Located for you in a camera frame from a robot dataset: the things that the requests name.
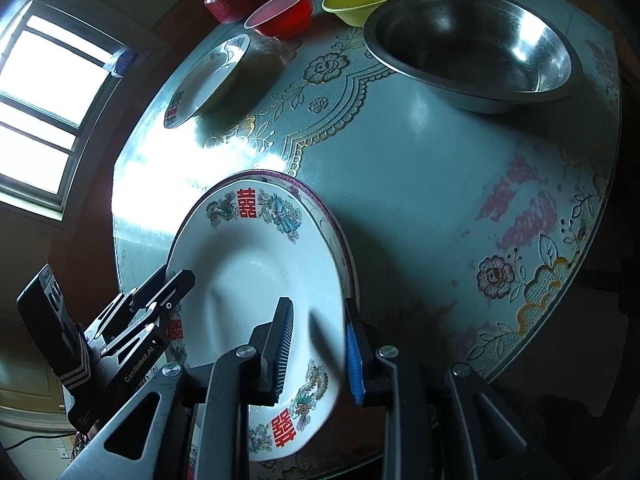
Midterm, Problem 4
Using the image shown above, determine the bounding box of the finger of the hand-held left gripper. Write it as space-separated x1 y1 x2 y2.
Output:
85 264 170 341
102 269 197 361

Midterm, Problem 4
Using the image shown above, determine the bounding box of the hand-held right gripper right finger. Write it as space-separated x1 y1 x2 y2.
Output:
344 299 556 480

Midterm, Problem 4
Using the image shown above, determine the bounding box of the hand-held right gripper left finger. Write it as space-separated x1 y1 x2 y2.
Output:
59 297 296 480

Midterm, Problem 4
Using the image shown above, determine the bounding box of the white plate with red print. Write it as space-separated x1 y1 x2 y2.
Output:
165 178 351 462

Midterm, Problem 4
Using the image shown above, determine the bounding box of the pink-rimmed white plate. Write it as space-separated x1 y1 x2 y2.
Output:
166 170 360 311

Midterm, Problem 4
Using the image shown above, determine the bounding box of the red plastic bowl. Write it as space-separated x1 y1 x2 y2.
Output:
244 0 315 39

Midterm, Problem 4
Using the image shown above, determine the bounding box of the pale lace floral tablecloth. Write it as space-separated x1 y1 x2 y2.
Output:
111 0 621 480

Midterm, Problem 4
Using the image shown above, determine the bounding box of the small white patterned plate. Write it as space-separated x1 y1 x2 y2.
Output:
163 34 252 130

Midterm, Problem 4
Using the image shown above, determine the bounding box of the window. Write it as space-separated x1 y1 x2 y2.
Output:
0 0 171 221

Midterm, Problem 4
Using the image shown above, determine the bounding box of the stainless steel basin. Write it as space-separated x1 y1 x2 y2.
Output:
363 0 584 114

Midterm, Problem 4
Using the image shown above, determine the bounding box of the black cable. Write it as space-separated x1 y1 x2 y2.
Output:
0 432 76 456

